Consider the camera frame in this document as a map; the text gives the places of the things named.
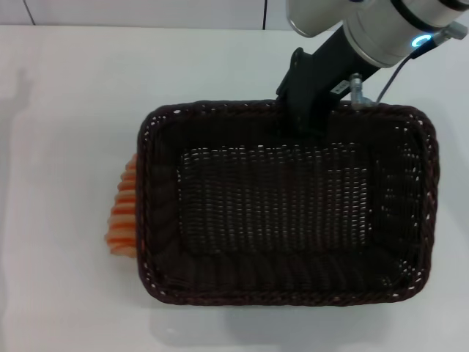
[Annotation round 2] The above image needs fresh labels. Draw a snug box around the dark brown woven basket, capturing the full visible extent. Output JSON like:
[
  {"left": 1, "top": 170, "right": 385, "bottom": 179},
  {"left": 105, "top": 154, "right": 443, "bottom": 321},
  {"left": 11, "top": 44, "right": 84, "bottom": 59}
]
[{"left": 135, "top": 99, "right": 440, "bottom": 307}]

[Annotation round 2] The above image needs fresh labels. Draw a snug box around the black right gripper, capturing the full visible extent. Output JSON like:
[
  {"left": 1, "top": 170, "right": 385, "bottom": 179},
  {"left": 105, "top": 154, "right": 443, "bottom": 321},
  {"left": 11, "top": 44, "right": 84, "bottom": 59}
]
[{"left": 276, "top": 27, "right": 380, "bottom": 138}]

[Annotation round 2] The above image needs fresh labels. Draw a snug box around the orange striped bread loaf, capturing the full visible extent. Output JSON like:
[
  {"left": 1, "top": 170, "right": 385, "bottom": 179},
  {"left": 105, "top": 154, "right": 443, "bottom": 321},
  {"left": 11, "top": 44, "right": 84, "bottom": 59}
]
[{"left": 105, "top": 153, "right": 139, "bottom": 260}]

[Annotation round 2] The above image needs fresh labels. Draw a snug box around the grey right gripper cable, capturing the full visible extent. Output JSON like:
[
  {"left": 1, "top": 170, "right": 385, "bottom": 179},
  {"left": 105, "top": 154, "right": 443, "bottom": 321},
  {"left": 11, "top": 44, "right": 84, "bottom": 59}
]
[{"left": 349, "top": 21, "right": 469, "bottom": 110}]

